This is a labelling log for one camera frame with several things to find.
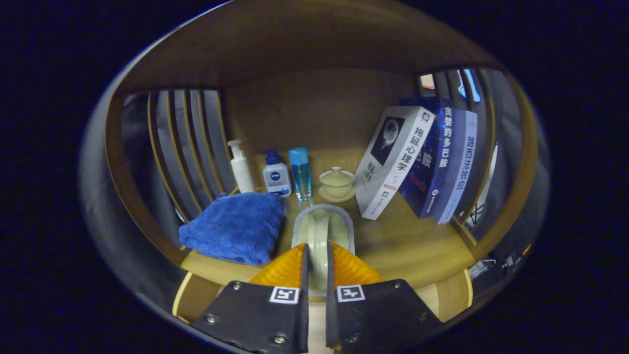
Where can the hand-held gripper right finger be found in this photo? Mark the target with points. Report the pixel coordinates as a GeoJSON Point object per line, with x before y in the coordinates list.
{"type": "Point", "coordinates": [330, 314]}

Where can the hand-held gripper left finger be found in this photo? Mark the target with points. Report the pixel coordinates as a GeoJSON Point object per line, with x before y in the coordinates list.
{"type": "Point", "coordinates": [303, 314]}

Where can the pale green scrub brush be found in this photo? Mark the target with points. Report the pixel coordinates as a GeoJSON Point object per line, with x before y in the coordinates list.
{"type": "Point", "coordinates": [317, 236]}

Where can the wooden countertop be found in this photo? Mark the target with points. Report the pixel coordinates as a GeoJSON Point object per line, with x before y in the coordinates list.
{"type": "Point", "coordinates": [408, 246]}

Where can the wooden cabinet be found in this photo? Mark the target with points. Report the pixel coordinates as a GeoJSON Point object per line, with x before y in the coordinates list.
{"type": "Point", "coordinates": [295, 44]}

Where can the blue folded towel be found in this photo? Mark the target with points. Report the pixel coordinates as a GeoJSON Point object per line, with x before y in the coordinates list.
{"type": "Point", "coordinates": [231, 226]}

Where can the cream lidded teacup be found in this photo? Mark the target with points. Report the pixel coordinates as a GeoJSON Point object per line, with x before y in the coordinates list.
{"type": "Point", "coordinates": [337, 184]}

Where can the clear blue bottle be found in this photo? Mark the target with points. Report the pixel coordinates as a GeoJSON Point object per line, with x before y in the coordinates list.
{"type": "Point", "coordinates": [300, 177]}

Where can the white bottle blue cap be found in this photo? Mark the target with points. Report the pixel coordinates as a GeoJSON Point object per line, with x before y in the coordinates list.
{"type": "Point", "coordinates": [276, 179]}

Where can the white pump bottle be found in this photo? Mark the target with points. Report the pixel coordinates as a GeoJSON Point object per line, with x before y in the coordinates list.
{"type": "Point", "coordinates": [242, 172]}

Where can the white book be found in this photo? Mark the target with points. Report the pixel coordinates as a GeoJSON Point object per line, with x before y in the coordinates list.
{"type": "Point", "coordinates": [388, 167]}

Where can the dark blue book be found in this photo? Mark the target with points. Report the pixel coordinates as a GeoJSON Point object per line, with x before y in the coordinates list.
{"type": "Point", "coordinates": [432, 167]}

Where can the light blue book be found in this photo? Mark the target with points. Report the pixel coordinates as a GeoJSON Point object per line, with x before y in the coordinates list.
{"type": "Point", "coordinates": [464, 162]}

